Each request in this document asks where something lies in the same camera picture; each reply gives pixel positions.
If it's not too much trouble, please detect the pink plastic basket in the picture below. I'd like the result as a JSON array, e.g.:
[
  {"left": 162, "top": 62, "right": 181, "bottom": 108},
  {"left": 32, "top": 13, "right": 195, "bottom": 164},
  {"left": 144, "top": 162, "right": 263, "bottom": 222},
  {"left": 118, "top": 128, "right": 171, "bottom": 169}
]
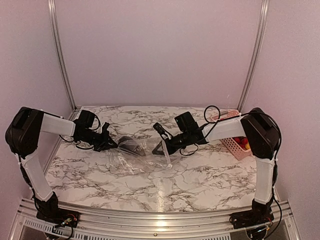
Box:
[{"left": 209, "top": 109, "right": 252, "bottom": 161}]

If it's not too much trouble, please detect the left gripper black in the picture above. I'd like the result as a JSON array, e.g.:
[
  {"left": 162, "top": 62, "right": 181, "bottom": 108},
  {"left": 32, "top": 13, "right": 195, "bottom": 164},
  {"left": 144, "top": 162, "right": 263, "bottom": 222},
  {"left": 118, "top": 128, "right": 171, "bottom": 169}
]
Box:
[{"left": 79, "top": 129, "right": 118, "bottom": 152}]

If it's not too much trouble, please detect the aluminium front rail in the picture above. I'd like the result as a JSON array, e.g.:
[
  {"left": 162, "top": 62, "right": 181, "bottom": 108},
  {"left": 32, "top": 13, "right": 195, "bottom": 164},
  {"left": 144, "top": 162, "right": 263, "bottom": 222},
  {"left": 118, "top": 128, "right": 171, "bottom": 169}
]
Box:
[{"left": 7, "top": 198, "right": 301, "bottom": 240}]

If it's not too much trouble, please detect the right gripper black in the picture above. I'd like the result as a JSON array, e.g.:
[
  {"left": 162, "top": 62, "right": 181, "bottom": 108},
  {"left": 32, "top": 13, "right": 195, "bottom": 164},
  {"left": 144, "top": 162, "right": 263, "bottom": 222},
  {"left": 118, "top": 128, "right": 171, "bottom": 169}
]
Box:
[{"left": 151, "top": 130, "right": 190, "bottom": 156}]

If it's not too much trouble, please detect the red fake tomato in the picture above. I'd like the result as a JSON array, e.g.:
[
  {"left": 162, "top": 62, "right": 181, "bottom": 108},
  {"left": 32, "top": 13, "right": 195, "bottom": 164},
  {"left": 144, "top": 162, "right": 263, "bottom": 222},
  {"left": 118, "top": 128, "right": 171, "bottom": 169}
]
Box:
[{"left": 233, "top": 136, "right": 248, "bottom": 146}]

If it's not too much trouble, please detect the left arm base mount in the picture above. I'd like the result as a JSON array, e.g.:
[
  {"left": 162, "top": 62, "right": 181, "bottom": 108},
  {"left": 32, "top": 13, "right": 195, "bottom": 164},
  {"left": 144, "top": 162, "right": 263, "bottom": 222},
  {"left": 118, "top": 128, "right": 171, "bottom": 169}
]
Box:
[{"left": 36, "top": 208, "right": 80, "bottom": 228}]

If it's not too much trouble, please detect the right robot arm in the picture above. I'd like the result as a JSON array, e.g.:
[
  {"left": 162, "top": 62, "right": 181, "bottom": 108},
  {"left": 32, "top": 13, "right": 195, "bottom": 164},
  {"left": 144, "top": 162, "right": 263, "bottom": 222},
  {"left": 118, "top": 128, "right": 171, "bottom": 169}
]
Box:
[{"left": 153, "top": 107, "right": 282, "bottom": 224}]

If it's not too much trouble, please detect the left aluminium frame post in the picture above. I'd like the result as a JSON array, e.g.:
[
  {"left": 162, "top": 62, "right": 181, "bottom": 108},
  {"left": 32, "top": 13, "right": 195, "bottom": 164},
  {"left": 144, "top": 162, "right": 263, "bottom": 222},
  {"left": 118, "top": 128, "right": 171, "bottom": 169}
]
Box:
[{"left": 47, "top": 0, "right": 77, "bottom": 112}]

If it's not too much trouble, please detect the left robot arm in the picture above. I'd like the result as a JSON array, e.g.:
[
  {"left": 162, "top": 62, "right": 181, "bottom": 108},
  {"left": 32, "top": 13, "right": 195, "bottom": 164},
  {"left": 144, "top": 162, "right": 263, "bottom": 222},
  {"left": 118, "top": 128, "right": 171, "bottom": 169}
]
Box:
[{"left": 5, "top": 107, "right": 118, "bottom": 223}]

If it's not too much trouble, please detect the clear zip top bag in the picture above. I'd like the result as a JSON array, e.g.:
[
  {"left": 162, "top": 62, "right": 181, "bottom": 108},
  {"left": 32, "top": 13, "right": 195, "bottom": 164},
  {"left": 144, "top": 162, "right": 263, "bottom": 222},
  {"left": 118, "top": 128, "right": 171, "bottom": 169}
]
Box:
[{"left": 105, "top": 135, "right": 173, "bottom": 176}]

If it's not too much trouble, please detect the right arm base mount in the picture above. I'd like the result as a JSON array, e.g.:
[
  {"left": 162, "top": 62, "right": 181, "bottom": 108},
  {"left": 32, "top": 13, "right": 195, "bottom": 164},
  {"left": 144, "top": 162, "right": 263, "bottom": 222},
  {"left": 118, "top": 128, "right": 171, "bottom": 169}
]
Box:
[{"left": 229, "top": 210, "right": 275, "bottom": 229}]

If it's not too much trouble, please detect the right aluminium frame post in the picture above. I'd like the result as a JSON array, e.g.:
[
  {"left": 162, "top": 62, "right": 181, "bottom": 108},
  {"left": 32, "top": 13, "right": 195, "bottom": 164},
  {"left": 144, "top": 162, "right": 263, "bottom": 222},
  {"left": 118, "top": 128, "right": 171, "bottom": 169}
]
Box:
[{"left": 237, "top": 0, "right": 270, "bottom": 112}]

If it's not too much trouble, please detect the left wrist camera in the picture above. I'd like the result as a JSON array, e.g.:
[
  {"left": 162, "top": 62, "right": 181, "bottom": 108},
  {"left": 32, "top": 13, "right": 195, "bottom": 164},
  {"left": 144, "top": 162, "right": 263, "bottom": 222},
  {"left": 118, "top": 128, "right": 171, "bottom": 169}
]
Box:
[{"left": 101, "top": 122, "right": 110, "bottom": 135}]

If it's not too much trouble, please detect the aluminium frame post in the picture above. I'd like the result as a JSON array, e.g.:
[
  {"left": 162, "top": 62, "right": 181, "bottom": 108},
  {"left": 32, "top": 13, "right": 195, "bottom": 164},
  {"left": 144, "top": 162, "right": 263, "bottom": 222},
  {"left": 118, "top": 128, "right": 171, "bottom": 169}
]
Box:
[
  {"left": 47, "top": 0, "right": 77, "bottom": 112},
  {"left": 237, "top": 0, "right": 270, "bottom": 112}
]

